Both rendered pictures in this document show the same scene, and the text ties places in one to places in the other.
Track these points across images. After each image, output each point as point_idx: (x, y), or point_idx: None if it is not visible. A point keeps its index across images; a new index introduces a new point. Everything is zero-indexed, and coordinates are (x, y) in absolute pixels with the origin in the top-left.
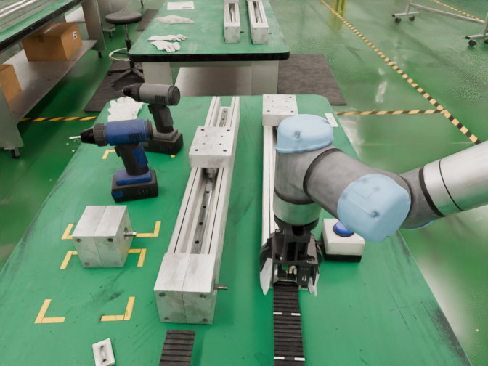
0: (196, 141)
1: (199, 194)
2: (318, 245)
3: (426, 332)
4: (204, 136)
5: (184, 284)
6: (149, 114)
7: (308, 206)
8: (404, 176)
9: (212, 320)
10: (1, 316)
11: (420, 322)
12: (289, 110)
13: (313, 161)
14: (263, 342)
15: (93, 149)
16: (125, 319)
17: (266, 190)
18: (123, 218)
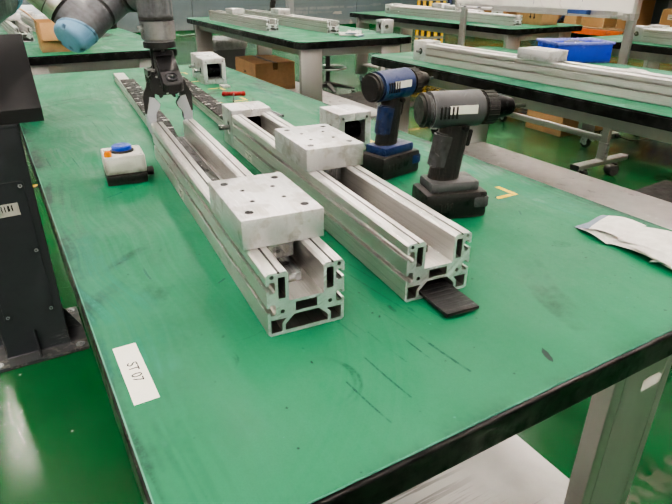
0: (335, 131)
1: None
2: (145, 88)
3: (57, 159)
4: (335, 136)
5: (241, 103)
6: (605, 257)
7: (148, 21)
8: (84, 1)
9: (224, 136)
10: None
11: (60, 161)
12: (232, 186)
13: (146, 6)
14: None
15: (534, 190)
16: None
17: (215, 142)
18: (331, 114)
